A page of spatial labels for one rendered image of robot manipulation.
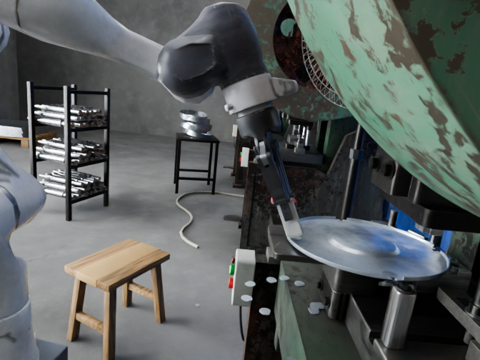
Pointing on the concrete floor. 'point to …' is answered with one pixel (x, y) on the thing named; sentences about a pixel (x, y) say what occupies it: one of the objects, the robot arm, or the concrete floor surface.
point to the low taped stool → (111, 269)
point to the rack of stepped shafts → (70, 146)
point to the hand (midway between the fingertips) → (289, 218)
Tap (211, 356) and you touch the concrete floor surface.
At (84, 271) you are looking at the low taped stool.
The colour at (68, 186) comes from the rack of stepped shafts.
